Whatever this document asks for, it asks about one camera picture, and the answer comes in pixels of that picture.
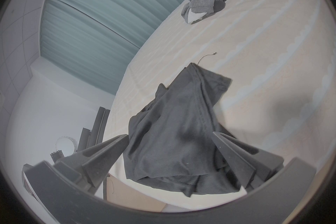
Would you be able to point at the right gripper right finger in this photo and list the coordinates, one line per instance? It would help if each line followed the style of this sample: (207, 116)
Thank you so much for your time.
(237, 158)

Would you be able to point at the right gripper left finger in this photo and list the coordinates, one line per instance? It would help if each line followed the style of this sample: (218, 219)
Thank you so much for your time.
(101, 162)

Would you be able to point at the black T-shirt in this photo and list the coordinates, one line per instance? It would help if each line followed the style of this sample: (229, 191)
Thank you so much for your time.
(178, 133)

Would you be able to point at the bed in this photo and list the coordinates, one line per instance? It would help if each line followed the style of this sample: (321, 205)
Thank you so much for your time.
(262, 60)

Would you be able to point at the black chest of drawers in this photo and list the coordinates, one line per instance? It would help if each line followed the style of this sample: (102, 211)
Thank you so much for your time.
(98, 125)

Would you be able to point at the round white mirror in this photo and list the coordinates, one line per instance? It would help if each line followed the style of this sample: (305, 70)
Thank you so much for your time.
(65, 145)

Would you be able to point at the black dressing table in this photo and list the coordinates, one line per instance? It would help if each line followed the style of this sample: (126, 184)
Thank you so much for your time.
(57, 156)

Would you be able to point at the dark loose thread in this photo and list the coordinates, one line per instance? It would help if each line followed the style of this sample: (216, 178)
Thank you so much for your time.
(206, 57)

